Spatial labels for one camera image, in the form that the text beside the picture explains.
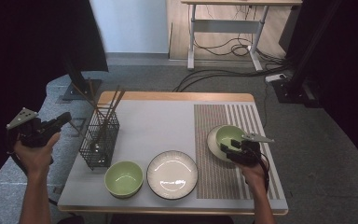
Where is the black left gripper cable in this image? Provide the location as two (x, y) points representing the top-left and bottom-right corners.
(7, 132), (59, 207)

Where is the black wire basket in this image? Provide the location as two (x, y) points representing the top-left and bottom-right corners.
(78, 104), (121, 171)

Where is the black floor cable bundle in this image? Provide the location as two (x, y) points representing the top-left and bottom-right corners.
(172, 31), (293, 92)

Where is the black stand with base plate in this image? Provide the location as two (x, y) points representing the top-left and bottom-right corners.
(62, 52), (103, 101)
(271, 0), (344, 108)

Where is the white power strip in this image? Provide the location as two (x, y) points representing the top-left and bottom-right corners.
(265, 72), (287, 83)

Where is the person's right hand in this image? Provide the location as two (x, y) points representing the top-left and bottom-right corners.
(236, 157), (269, 190)

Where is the person's left hand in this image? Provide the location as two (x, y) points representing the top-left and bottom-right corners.
(13, 133), (62, 178)

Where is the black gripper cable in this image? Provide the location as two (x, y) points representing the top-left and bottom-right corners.
(7, 132), (59, 207)
(251, 148), (270, 192)

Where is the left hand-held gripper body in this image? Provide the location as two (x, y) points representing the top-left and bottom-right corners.
(6, 107), (60, 149)

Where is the white plate with dark rim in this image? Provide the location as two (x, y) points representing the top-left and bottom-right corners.
(145, 150), (200, 201)

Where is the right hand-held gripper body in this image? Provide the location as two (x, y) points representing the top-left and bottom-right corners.
(227, 133), (275, 166)

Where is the striped brown placemat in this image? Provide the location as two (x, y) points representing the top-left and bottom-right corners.
(193, 104), (282, 201)

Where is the white-legged desk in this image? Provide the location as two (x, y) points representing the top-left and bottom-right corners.
(181, 0), (303, 72)

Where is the black curtain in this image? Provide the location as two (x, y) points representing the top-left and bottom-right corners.
(0, 0), (109, 194)
(278, 0), (358, 175)

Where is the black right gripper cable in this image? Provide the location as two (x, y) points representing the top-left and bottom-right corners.
(251, 148), (270, 192)

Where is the green bowl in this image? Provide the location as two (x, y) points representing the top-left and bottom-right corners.
(214, 124), (247, 153)
(206, 125), (253, 162)
(103, 160), (145, 200)

